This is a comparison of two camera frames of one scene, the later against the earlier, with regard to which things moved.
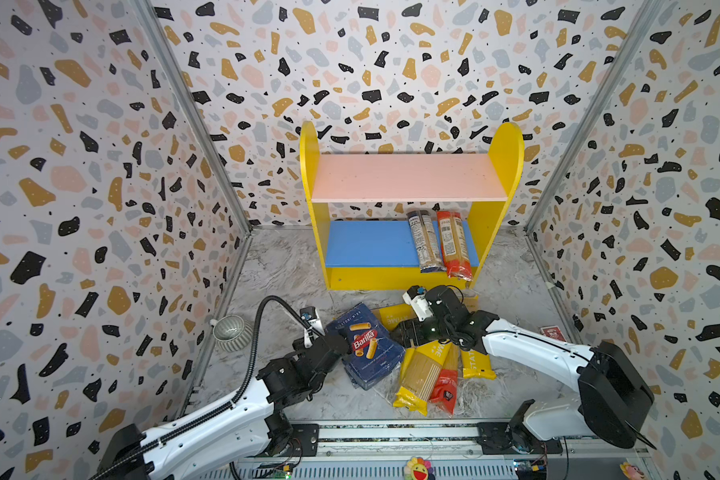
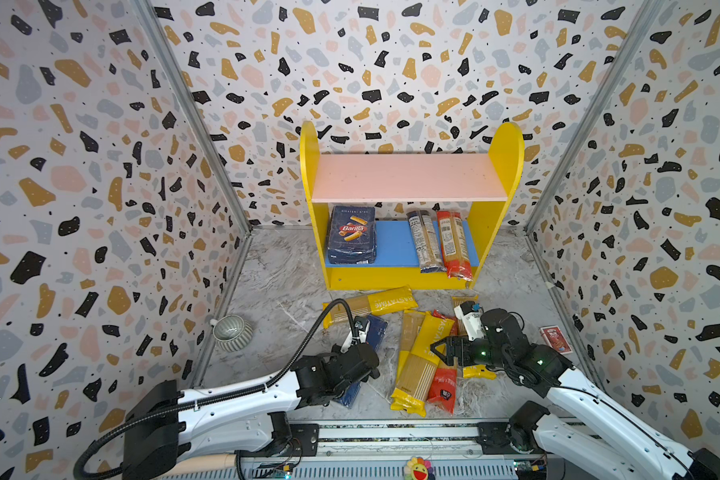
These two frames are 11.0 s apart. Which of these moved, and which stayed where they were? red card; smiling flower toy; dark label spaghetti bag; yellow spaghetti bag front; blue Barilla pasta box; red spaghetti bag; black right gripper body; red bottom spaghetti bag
Moved: black right gripper body; blue Barilla pasta box
Stayed: yellow spaghetti bag front; red bottom spaghetti bag; red spaghetti bag; dark label spaghetti bag; red card; smiling flower toy
